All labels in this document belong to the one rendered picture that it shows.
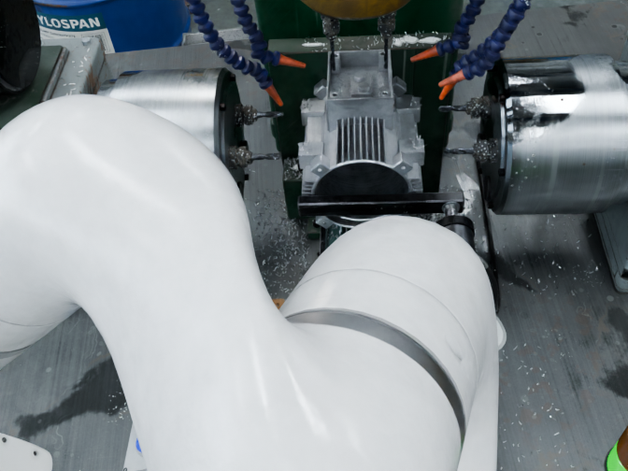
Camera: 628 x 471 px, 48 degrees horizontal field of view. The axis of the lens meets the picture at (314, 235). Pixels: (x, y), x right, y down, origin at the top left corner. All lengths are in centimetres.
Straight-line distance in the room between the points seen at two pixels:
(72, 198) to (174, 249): 5
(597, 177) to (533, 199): 10
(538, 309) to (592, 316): 9
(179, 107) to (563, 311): 72
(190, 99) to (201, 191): 80
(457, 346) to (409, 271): 4
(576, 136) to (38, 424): 94
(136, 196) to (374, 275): 11
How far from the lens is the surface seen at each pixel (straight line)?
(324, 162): 107
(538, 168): 108
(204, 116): 108
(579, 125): 109
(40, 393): 128
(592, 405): 120
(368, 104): 109
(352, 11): 96
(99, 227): 31
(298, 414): 24
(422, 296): 31
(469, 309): 34
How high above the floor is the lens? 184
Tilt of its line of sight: 51 degrees down
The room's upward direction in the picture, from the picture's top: 6 degrees counter-clockwise
